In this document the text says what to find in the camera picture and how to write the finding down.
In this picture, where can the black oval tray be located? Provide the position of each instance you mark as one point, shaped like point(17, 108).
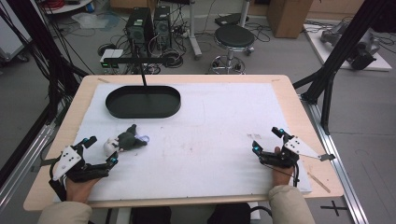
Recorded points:
point(143, 102)

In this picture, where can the black T-shaped stand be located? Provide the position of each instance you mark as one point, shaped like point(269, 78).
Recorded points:
point(141, 62)

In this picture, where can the white foam mat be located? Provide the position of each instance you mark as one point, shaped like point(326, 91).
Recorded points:
point(202, 149)

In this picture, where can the white table leg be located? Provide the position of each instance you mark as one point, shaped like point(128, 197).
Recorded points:
point(195, 29)

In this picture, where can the person's dark trouser leg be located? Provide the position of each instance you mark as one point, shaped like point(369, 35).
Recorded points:
point(151, 215)
point(230, 214)

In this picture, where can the black round stool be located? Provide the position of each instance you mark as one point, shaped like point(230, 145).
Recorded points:
point(234, 37)

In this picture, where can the white floor board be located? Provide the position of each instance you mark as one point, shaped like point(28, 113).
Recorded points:
point(323, 51)

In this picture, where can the white box with green lights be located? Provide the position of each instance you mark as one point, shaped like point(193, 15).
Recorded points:
point(110, 58)

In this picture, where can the small white plush toy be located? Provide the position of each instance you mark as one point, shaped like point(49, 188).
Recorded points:
point(110, 146)

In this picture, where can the aluminium rail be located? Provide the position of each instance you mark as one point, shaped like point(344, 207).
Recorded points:
point(25, 161)
point(339, 168)

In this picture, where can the brown cardboard box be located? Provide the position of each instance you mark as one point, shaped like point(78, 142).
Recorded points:
point(288, 17)

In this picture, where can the grey plush toy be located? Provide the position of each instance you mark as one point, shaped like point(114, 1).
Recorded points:
point(129, 140)

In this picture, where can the person's left hand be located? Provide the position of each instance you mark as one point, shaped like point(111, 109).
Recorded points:
point(79, 189)

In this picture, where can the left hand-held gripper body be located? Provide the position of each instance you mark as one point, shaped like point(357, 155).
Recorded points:
point(67, 160)

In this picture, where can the person's right hand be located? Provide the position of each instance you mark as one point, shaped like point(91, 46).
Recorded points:
point(281, 175)

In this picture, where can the black metal frame post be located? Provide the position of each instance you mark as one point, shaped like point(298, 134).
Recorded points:
point(46, 46)
point(339, 53)

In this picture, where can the wooden table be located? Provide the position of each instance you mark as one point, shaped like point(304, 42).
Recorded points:
point(311, 124)

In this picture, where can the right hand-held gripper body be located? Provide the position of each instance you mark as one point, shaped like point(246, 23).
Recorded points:
point(297, 146)

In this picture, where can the black computer tower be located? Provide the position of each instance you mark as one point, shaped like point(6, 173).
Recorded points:
point(138, 26)
point(162, 26)

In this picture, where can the thin wooden stick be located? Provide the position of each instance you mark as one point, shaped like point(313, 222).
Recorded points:
point(318, 182)

